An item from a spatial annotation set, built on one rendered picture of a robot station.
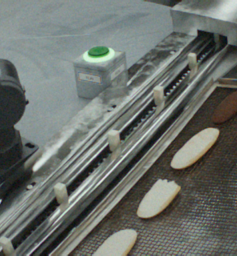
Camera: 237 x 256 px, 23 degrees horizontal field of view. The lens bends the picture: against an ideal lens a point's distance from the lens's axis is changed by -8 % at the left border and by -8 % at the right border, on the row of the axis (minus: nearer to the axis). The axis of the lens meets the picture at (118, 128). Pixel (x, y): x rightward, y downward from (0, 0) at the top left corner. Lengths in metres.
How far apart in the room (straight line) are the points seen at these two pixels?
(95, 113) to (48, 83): 0.23
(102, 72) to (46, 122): 0.13
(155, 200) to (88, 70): 0.40
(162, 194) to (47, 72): 0.56
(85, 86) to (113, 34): 0.28
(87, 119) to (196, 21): 0.36
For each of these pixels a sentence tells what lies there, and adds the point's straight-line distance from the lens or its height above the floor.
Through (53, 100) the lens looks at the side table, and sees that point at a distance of 1.13.
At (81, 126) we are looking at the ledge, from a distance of 0.96.
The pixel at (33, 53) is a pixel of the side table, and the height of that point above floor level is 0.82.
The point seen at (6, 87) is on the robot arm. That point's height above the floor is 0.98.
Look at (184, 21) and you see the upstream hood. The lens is 1.23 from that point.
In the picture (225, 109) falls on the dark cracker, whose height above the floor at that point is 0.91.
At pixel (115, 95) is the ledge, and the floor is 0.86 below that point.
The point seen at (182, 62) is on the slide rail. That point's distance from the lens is 1.15.
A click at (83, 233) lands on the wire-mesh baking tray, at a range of 0.73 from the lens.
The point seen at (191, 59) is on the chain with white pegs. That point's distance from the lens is 1.13.
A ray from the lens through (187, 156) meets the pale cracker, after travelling 0.80.
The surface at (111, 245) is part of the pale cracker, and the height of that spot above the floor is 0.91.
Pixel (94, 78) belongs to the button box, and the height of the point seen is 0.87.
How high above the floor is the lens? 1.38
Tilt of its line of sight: 33 degrees down
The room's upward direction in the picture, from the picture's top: 7 degrees counter-clockwise
